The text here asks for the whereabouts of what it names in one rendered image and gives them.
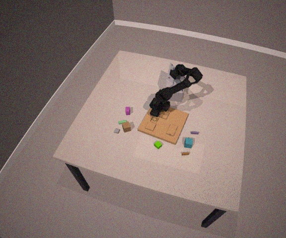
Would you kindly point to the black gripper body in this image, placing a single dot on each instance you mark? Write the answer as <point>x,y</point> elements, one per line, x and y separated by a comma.
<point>155,112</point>

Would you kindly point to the brown cube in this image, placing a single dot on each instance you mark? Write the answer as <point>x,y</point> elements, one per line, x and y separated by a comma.
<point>126,127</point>

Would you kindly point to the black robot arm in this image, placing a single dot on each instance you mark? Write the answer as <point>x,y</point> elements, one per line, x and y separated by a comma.
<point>167,93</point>

